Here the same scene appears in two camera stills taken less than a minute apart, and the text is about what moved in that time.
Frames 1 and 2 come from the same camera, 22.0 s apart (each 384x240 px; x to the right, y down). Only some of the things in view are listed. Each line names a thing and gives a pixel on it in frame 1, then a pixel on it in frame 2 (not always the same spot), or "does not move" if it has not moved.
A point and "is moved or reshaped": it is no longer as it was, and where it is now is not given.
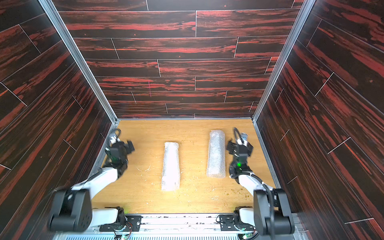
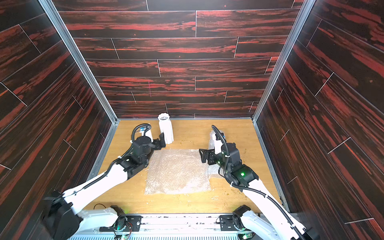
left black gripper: (126, 147) to (161, 141)
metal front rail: (171, 227) does not move
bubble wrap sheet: (171, 173) is moved or reshaped
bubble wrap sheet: (216, 164) does not move
